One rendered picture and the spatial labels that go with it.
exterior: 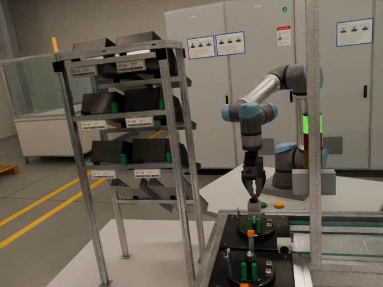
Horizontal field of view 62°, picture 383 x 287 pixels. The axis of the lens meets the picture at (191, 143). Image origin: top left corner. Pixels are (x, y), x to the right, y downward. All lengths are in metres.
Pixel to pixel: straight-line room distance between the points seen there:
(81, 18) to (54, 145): 5.25
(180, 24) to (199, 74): 0.68
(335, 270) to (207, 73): 3.43
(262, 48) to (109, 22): 6.77
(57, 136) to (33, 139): 0.59
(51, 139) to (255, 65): 4.05
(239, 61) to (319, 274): 3.32
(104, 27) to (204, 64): 6.39
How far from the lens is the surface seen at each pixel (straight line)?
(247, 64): 4.13
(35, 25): 11.89
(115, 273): 1.32
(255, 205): 1.16
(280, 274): 1.03
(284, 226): 1.26
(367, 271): 1.14
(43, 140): 6.63
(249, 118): 1.13
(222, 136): 4.33
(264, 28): 4.10
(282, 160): 1.73
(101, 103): 1.06
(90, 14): 10.57
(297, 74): 1.53
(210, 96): 4.27
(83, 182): 1.10
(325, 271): 1.13
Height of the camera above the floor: 1.59
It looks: 14 degrees down
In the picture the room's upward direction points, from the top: 7 degrees counter-clockwise
